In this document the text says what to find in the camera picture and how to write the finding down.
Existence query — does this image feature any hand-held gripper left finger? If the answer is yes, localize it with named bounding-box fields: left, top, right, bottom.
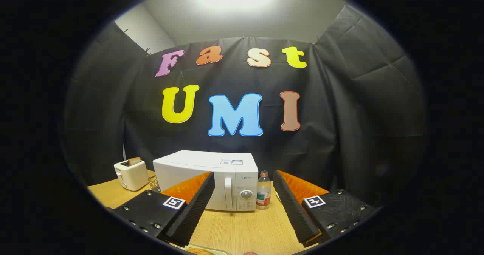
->
left=113, top=171, right=216, bottom=248

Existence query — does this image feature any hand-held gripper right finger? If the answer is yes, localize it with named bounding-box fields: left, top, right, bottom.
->
left=272, top=170, right=379, bottom=248

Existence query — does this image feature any white microwave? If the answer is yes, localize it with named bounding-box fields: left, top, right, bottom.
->
left=152, top=150, right=259, bottom=212

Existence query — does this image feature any clear plastic water bottle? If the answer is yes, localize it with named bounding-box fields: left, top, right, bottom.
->
left=256, top=170, right=272, bottom=210

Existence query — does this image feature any white plate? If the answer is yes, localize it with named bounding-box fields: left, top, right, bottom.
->
left=181, top=243, right=231, bottom=255

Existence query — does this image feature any white toaster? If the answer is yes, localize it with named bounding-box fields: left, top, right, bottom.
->
left=114, top=159, right=149, bottom=192

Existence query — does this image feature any wire mesh utensil holder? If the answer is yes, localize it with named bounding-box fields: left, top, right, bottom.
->
left=148, top=175, right=162, bottom=193

